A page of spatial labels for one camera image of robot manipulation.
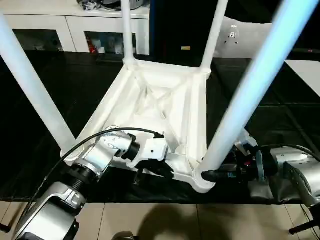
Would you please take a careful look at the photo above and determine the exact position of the white glass-door cabinet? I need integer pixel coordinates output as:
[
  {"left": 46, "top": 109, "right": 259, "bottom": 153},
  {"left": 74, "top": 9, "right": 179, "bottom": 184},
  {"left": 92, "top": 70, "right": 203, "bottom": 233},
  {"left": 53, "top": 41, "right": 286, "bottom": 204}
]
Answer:
[{"left": 0, "top": 0, "right": 152, "bottom": 56}]

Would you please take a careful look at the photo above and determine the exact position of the white board on right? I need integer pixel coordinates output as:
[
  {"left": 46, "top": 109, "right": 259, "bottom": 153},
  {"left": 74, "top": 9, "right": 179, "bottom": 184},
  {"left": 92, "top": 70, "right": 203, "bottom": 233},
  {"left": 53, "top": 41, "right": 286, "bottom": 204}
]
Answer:
[{"left": 284, "top": 59, "right": 320, "bottom": 98}]

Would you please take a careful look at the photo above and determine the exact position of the black cabinet with gold label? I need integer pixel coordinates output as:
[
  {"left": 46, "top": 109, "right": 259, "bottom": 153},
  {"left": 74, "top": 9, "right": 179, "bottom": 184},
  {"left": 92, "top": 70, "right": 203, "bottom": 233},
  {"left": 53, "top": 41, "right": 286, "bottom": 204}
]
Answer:
[{"left": 149, "top": 0, "right": 218, "bottom": 67}]

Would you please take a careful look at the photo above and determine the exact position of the black robot foot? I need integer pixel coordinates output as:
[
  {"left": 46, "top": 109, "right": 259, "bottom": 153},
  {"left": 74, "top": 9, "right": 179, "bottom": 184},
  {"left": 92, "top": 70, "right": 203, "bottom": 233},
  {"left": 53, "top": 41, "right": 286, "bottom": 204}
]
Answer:
[{"left": 112, "top": 231, "right": 140, "bottom": 240}]

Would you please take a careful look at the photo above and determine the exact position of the dark clutter pile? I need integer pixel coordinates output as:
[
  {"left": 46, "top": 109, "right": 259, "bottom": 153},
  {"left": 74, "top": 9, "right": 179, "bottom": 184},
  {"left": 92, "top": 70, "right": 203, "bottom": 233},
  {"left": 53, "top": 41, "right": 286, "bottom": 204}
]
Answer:
[{"left": 76, "top": 0, "right": 103, "bottom": 11}]

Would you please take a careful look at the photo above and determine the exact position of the black work mat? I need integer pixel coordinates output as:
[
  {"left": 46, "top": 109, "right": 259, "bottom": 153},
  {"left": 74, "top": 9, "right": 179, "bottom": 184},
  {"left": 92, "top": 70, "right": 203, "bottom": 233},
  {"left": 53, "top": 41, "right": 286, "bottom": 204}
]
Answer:
[{"left": 0, "top": 48, "right": 320, "bottom": 205}]

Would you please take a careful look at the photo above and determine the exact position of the black monitor with red logo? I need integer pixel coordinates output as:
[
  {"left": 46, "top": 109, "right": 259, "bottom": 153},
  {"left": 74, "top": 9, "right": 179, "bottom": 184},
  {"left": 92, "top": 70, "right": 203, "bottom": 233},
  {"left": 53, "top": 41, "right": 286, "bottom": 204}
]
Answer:
[{"left": 293, "top": 48, "right": 320, "bottom": 54}]

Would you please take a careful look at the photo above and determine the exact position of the grey cushion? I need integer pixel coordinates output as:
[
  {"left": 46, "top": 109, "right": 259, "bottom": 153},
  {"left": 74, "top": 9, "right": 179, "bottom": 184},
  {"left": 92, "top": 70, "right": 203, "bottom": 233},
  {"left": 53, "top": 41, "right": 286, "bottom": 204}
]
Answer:
[{"left": 212, "top": 16, "right": 274, "bottom": 59}]

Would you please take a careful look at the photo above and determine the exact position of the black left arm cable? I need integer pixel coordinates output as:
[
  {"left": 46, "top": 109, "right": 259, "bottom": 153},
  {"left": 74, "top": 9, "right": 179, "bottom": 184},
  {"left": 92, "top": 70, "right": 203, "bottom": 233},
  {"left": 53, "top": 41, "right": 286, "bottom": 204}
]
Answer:
[{"left": 14, "top": 127, "right": 166, "bottom": 236}]

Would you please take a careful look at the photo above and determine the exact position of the grey round helmet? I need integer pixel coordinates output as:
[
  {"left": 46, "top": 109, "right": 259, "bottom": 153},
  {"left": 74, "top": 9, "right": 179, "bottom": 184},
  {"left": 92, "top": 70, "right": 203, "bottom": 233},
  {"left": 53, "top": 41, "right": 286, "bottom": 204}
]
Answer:
[{"left": 102, "top": 0, "right": 151, "bottom": 11}]

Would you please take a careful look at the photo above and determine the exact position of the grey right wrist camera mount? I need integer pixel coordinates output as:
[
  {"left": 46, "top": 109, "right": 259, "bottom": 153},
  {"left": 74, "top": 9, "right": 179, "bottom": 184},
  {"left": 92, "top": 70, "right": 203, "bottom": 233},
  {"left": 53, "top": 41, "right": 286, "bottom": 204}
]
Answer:
[{"left": 234, "top": 129, "right": 266, "bottom": 181}]

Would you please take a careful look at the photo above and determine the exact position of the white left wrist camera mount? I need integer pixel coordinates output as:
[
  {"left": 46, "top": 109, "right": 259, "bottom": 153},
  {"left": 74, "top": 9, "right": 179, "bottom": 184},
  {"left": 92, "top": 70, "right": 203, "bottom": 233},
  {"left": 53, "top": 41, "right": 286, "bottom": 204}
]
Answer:
[{"left": 126, "top": 137, "right": 169, "bottom": 168}]

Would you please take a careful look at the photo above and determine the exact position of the white plastic table top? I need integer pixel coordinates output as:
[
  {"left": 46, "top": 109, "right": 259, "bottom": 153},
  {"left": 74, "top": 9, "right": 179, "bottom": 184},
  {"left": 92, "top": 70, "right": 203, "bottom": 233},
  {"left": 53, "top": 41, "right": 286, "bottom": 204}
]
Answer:
[{"left": 59, "top": 58, "right": 218, "bottom": 194}]

